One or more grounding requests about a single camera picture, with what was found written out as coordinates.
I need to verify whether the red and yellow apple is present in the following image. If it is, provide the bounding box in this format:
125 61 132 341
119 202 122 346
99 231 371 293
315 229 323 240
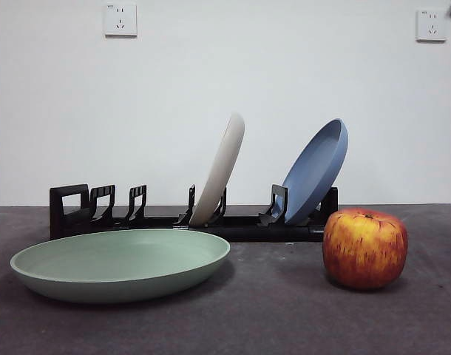
322 207 409 291

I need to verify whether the light green round plate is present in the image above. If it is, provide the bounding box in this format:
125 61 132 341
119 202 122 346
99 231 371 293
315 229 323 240
10 228 232 305

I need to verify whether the light blue round plate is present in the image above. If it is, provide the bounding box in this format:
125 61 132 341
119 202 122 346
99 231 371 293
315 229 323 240
282 118 349 226

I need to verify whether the cream white round plate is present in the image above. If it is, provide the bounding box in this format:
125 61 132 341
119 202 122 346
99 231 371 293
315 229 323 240
189 112 245 226

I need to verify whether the black plastic plate rack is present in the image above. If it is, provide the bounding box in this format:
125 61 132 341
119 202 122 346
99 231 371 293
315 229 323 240
49 183 339 243

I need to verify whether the white wall socket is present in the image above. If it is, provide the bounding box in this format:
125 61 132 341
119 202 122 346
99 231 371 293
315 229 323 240
416 9 447 43
104 2 138 38

